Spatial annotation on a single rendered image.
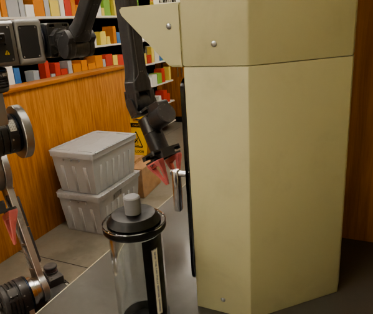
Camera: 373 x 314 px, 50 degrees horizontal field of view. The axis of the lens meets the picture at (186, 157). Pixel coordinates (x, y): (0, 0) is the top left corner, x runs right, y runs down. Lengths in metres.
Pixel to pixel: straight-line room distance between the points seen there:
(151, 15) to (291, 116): 0.28
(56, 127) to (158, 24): 2.67
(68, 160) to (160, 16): 2.44
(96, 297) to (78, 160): 2.12
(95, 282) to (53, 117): 2.42
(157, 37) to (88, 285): 0.56
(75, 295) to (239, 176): 0.46
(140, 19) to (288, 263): 0.51
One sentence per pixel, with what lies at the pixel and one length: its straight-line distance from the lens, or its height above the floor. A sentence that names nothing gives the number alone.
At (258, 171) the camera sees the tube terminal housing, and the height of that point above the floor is 1.24.
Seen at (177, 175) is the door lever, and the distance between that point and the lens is 0.79.
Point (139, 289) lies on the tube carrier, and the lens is 0.72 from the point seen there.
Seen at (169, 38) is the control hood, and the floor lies 1.46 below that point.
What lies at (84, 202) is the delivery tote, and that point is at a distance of 3.09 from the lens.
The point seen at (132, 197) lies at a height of 1.21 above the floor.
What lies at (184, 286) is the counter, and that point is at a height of 0.94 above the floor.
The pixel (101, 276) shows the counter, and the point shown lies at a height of 0.94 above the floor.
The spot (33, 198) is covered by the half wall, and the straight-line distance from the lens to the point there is 3.21.
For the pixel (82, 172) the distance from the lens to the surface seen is 3.02.
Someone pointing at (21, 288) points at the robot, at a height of 0.40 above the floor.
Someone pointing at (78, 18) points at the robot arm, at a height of 1.51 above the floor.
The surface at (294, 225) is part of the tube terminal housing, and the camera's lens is 0.77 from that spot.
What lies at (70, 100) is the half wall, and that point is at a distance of 3.42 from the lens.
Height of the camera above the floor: 1.48
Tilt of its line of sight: 18 degrees down
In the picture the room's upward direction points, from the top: 4 degrees counter-clockwise
